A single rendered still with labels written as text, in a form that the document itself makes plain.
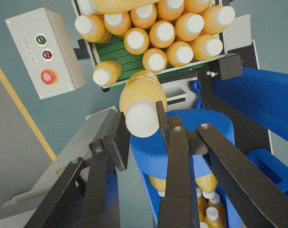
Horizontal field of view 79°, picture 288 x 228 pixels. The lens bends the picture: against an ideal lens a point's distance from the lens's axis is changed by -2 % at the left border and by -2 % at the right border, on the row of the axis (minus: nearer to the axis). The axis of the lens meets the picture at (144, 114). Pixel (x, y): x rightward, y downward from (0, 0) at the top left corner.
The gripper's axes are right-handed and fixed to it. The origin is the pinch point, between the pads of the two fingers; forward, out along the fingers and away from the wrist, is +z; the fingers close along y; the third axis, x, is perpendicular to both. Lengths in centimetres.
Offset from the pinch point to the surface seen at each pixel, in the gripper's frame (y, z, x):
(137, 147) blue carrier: -6.0, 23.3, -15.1
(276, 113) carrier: 48, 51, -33
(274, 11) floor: 110, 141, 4
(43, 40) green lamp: -19.8, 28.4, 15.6
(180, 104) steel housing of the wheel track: 9.6, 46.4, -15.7
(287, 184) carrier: 72, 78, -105
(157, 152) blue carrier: -1.2, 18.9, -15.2
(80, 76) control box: -17.8, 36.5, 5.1
